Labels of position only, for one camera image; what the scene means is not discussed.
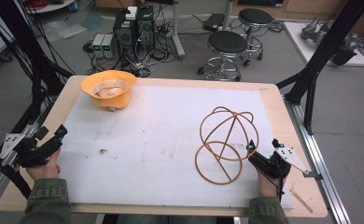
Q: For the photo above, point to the small white power supply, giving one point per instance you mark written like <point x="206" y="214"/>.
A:
<point x="108" y="46"/>
<point x="97" y="45"/>

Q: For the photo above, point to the thin wooden stick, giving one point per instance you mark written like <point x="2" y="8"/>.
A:
<point x="301" y="200"/>

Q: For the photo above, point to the black metal frame strut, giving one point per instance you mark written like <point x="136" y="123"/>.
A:
<point x="326" y="49"/>
<point x="30" y="59"/>

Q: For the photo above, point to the black round stool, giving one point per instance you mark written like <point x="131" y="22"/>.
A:
<point x="255" y="17"/>
<point x="227" y="42"/>

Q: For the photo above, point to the black flat device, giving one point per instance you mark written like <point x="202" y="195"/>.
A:
<point x="213" y="21"/>

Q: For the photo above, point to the person's left hand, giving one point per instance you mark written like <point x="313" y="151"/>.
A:
<point x="44" y="170"/>

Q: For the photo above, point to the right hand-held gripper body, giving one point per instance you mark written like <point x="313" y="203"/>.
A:
<point x="279" y="163"/>

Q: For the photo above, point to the yellow bucket hat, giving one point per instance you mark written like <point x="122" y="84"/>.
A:
<point x="108" y="90"/>

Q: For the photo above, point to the black computer tower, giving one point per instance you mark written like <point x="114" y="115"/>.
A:
<point x="146" y="28"/>
<point x="124" y="31"/>

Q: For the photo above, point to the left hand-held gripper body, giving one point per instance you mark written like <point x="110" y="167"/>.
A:
<point x="27" y="154"/>

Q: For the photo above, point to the white box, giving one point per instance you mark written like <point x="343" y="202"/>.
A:
<point x="131" y="13"/>

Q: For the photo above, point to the white foam mat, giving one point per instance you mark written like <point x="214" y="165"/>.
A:
<point x="158" y="140"/>

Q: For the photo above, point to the grey metal post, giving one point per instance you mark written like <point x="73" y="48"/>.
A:
<point x="177" y="31"/>

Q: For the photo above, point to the person's right hand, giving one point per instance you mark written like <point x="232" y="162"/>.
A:
<point x="268" y="185"/>

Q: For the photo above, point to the white floor board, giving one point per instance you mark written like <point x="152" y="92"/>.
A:
<point x="298" y="40"/>

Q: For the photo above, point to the aluminium rail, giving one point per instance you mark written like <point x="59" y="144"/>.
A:
<point x="2" y="174"/>
<point x="320" y="155"/>

